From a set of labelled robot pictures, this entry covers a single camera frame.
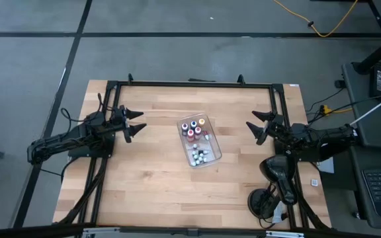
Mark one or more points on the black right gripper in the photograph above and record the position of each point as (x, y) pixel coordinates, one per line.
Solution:
(276, 124)

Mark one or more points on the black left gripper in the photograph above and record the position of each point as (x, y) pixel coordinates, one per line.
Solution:
(117, 119)

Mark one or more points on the violet food colouring bottle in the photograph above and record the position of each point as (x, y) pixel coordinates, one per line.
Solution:
(184, 126)

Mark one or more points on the orange-capped red colouring bottle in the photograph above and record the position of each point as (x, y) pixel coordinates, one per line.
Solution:
(190, 134)

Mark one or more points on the blue food colouring bottle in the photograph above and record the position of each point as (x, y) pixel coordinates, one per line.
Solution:
(194, 124)

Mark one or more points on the yellow food colouring bottle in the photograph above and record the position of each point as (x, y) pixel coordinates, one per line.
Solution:
(201, 122)

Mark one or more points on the red-capped red colouring bottle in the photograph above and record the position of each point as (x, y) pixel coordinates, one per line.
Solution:
(197, 131)

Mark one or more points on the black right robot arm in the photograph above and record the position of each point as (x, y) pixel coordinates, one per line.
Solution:
(322, 137)

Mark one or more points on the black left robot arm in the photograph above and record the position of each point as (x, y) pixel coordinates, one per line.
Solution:
(61, 140)

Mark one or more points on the white tape label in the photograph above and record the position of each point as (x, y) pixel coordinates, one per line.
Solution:
(294, 85)

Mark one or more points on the clear plastic container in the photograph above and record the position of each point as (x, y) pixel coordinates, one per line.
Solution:
(212, 148)

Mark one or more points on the yellow power plug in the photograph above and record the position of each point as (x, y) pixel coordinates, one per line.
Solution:
(325, 108)

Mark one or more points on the black flat strip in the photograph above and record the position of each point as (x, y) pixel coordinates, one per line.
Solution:
(202, 80)

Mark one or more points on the white paper sheet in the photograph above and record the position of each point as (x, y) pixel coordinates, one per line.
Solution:
(326, 165)

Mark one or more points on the small white square tag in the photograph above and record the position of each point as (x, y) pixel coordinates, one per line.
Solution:
(314, 182)

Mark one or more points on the black support beam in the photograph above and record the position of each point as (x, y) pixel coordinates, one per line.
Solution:
(346, 151)

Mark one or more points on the dark grey desk top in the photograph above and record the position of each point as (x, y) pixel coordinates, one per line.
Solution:
(359, 198)
(375, 132)

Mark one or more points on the white rod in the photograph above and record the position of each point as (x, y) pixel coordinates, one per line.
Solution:
(375, 107)

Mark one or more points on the black crossbar with silver brackets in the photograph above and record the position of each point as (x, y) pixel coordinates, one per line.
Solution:
(190, 232)

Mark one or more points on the black rolling stand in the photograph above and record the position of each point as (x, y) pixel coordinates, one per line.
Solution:
(375, 54)

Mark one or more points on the black frame clamp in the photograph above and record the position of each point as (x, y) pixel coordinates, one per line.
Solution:
(130, 78)
(240, 78)

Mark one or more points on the black aluminium table frame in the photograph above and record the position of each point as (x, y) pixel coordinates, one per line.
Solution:
(177, 84)

